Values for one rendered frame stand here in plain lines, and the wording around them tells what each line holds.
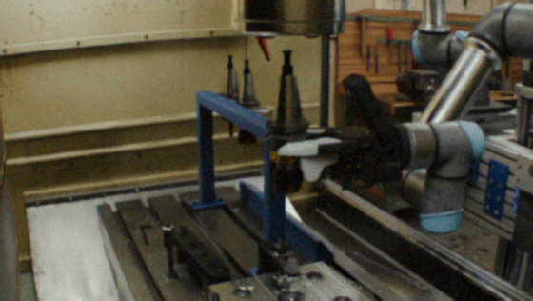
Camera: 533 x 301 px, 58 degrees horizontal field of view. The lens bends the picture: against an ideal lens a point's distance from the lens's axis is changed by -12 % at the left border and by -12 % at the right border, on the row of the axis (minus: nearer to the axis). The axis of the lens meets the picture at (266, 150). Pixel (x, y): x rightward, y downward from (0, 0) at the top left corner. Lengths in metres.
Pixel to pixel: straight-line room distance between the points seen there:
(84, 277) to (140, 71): 0.67
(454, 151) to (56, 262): 1.17
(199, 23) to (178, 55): 0.13
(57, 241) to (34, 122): 0.38
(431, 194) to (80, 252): 1.08
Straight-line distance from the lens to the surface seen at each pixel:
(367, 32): 3.83
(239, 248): 1.30
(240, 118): 1.18
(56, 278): 1.60
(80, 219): 1.74
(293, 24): 0.69
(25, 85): 1.71
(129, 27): 1.71
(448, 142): 0.88
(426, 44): 1.82
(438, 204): 0.92
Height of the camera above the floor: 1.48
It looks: 16 degrees down
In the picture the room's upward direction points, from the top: straight up
